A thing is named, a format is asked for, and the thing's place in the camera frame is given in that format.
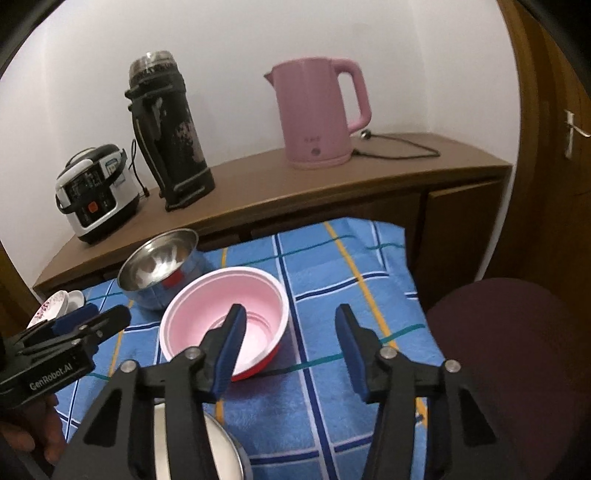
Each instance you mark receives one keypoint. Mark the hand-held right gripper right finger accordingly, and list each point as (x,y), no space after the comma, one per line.
(351,350)

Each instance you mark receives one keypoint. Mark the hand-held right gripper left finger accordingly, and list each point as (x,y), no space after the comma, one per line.
(228,350)

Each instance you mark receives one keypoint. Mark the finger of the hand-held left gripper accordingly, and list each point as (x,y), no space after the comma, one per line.
(69,321)
(113,321)

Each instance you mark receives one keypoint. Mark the white floral rim plate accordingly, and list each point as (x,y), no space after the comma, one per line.
(44,314)

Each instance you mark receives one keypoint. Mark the pink and red plastic bowl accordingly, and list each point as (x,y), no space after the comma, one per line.
(203,304)

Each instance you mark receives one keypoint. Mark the stainless steel bowl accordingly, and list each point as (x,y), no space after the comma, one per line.
(157,263)

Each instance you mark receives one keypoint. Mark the white enamel floral bowl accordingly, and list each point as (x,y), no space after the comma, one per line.
(226,452)

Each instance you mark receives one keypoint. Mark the person's left hand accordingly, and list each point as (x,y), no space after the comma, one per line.
(32,434)

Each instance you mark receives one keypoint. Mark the brown wooden door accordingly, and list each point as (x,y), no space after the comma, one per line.
(11,295)
(554,69)

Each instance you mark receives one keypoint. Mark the blue checked tablecloth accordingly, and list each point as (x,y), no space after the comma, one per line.
(323,438)

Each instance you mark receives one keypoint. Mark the white and black rice cooker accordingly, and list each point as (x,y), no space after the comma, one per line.
(97,203)

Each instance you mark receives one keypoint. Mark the maroon chair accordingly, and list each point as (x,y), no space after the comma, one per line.
(508,346)

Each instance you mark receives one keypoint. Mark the brown wooden sideboard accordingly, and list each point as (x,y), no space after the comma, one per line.
(277,184)

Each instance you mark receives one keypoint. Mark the black thermos flask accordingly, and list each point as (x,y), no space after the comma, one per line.
(175,138)

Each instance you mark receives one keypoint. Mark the pink electric kettle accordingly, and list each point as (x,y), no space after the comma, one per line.
(309,120)

